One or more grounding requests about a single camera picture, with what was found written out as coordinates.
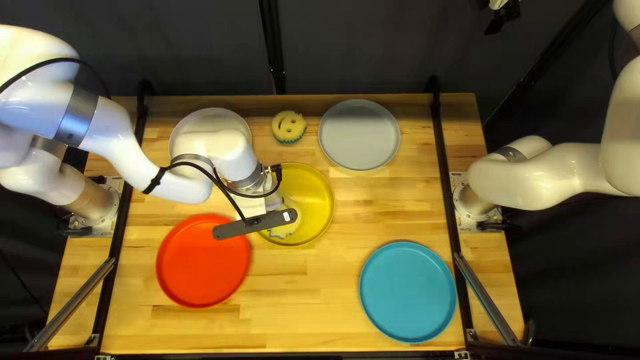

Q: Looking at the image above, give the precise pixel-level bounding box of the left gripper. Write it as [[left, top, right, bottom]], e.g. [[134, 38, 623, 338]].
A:
[[230, 188, 285, 221]]

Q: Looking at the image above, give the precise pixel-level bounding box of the yellow smiling face sponge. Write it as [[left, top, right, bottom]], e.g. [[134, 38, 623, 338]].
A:
[[267, 220, 302, 241], [271, 110, 308, 146]]

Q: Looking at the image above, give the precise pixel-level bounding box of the yellow round plate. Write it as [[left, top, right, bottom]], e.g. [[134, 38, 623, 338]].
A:
[[256, 162, 336, 248]]

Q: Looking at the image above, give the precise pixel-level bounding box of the orange round plate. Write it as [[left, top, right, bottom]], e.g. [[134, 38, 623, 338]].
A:
[[155, 213, 252, 309]]

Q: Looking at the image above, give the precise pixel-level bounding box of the grey round plate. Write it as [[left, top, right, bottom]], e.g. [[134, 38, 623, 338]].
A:
[[318, 99, 401, 172], [168, 107, 252, 166]]

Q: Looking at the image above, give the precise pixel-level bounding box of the teal round plate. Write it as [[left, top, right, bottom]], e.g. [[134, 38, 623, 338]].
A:
[[358, 241, 458, 345]]

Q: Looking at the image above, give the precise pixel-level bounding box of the black base cable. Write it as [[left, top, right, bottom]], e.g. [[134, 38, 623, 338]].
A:
[[56, 213, 94, 237], [476, 221, 524, 234]]

